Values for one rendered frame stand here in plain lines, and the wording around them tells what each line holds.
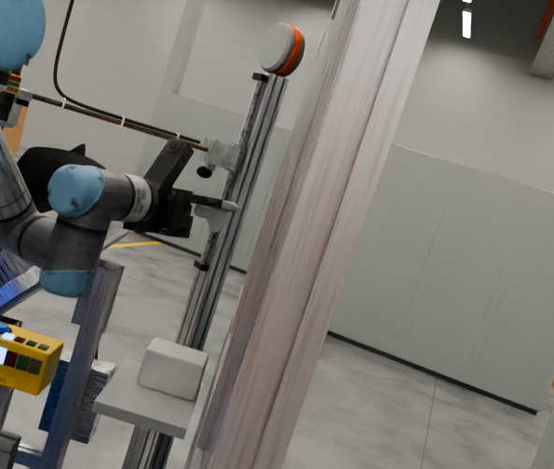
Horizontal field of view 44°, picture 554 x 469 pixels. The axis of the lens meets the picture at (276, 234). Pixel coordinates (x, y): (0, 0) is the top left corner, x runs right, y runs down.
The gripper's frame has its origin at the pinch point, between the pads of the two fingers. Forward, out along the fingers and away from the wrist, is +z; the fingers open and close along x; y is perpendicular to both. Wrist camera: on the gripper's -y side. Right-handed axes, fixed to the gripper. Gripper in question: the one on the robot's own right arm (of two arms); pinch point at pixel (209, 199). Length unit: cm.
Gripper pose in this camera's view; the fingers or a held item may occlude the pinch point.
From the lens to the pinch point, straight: 126.9
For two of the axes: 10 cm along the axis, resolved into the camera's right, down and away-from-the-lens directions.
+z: 4.8, 0.6, 8.8
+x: 8.6, 1.9, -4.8
